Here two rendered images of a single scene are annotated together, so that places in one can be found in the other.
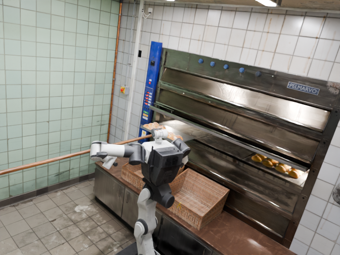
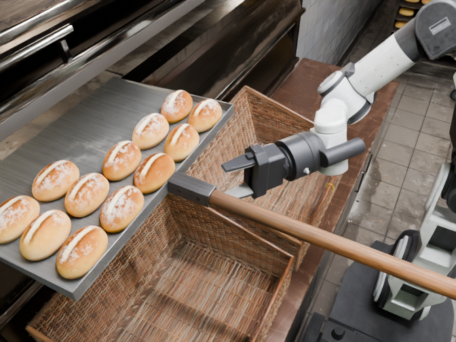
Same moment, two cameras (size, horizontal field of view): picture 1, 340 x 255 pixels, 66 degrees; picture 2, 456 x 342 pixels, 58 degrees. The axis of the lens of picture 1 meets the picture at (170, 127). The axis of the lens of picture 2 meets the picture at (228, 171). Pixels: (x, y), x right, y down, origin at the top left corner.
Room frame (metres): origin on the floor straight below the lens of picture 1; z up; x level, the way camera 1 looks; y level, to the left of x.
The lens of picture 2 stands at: (2.70, 0.70, 1.77)
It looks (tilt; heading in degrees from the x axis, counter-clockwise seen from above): 44 degrees down; 260
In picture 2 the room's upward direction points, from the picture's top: straight up
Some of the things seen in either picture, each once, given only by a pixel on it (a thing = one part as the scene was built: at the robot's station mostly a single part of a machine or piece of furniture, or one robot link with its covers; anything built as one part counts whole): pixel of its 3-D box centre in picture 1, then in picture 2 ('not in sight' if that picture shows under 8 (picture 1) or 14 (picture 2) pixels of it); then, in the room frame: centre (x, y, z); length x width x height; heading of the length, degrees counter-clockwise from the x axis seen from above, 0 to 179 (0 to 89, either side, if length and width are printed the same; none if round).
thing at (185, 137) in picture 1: (167, 131); (99, 154); (2.86, 0.02, 1.19); 0.55 x 0.36 x 0.03; 53
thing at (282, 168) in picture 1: (283, 159); not in sight; (2.58, -1.24, 1.21); 0.61 x 0.48 x 0.06; 142
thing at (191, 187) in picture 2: not in sight; (192, 188); (2.68, 0.15, 1.20); 0.09 x 0.04 x 0.03; 143
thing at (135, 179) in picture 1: (152, 171); (179, 301); (2.74, 0.11, 0.72); 0.56 x 0.49 x 0.28; 53
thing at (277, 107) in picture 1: (228, 92); not in sight; (2.59, -0.51, 1.80); 1.79 x 0.11 x 0.19; 52
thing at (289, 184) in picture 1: (215, 151); (191, 40); (2.61, -0.52, 1.16); 1.80 x 0.06 x 0.04; 52
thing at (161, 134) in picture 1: (160, 135); not in sight; (1.95, 0.07, 1.47); 0.10 x 0.07 x 0.09; 129
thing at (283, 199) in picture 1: (211, 163); (199, 81); (2.59, -0.51, 1.02); 1.79 x 0.11 x 0.19; 52
